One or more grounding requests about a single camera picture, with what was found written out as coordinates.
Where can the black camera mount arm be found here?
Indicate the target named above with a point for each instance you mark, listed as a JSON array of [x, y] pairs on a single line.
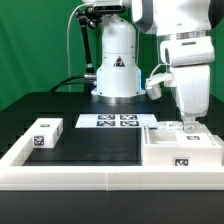
[[86, 36]]

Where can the white cabinet body box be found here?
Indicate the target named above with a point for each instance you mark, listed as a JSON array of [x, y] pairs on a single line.
[[159, 147]]

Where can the white U-shaped border frame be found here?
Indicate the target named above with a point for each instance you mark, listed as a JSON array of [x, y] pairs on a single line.
[[15, 175]]

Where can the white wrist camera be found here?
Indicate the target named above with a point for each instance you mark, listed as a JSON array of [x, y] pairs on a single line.
[[152, 84]]

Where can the black camera on mount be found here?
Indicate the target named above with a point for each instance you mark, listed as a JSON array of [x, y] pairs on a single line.
[[111, 9]]

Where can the white cabinet door piece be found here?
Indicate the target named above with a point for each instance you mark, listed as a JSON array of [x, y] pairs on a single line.
[[196, 140], [174, 125]]

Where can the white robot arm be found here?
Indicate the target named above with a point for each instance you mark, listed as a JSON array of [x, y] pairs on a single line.
[[118, 76]]

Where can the white block with markers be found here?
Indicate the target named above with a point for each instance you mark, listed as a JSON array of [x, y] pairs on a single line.
[[46, 132]]

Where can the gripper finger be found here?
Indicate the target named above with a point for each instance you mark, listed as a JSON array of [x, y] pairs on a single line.
[[189, 124]]

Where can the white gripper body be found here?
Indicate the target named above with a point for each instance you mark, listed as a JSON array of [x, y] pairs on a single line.
[[188, 61]]

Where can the white flat marker plate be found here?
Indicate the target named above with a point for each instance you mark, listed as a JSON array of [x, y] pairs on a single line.
[[116, 121]]

